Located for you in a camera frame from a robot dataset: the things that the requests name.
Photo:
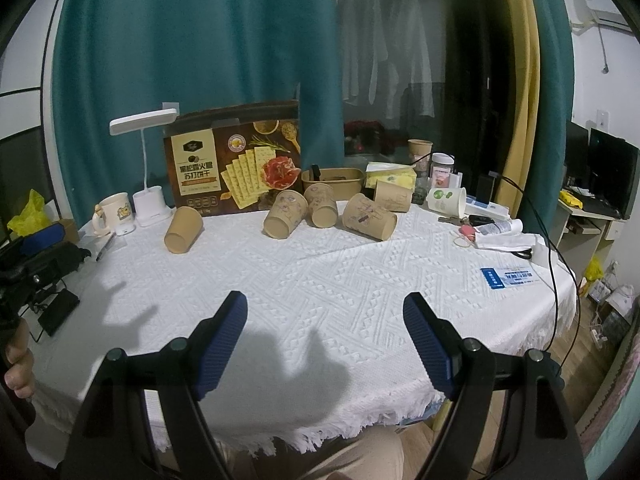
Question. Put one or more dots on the teal curtain left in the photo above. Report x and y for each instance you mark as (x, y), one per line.
(115, 58)

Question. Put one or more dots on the yellow plastic bag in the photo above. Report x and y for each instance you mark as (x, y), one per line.
(32, 219)

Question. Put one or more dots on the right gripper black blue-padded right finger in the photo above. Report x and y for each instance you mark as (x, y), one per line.
(536, 438)

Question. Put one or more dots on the teal curtain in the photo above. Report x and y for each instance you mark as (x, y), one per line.
(115, 58)
(555, 107)

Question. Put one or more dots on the black monitor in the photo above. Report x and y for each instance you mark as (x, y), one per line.
(614, 171)

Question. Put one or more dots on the floral brown paper cup left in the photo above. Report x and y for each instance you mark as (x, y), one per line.
(288, 210)

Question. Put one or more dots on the white cartoon mug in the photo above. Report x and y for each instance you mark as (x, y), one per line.
(113, 215)

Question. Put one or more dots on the white textured tablecloth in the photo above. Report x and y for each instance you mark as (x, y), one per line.
(325, 351)

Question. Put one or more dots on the yellow curtain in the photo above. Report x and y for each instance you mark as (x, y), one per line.
(526, 45)

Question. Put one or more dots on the white air conditioner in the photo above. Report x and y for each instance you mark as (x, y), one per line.
(589, 17)

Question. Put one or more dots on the white desk lamp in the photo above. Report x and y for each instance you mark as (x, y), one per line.
(149, 203)

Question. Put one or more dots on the teal curtain right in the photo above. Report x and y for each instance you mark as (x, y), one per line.
(555, 107)

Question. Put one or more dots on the floral brown paper cup right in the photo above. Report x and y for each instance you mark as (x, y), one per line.
(368, 218)

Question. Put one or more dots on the brown paper bowl tray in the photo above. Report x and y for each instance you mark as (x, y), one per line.
(345, 182)

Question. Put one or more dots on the brown paper cup behind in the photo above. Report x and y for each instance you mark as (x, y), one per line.
(392, 197)

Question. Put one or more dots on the floral brown paper cup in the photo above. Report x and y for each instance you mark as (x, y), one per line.
(322, 205)
(288, 210)
(368, 218)

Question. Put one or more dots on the yellow tissue pack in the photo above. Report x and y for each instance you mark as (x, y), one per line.
(390, 172)

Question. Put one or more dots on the white tube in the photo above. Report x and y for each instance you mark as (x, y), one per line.
(500, 227)

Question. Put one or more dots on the pink labelled jar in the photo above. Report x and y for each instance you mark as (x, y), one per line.
(441, 169)

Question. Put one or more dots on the brown cracker box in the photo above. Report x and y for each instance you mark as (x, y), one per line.
(234, 159)

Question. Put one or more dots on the floral brown paper cup middle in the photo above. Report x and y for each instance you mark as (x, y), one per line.
(322, 205)

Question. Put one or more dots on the white green-logo paper cup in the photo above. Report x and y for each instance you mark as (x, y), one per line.
(447, 201)

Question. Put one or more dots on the upright brown cup far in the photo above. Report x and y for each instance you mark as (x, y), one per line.
(419, 151)

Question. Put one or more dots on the blue white card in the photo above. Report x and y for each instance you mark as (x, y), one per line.
(502, 278)

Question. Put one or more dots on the person's left hand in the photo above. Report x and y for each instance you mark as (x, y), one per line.
(19, 377)

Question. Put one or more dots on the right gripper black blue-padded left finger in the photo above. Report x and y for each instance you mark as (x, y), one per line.
(112, 437)

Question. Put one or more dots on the plain brown paper cup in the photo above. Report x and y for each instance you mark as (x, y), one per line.
(185, 228)

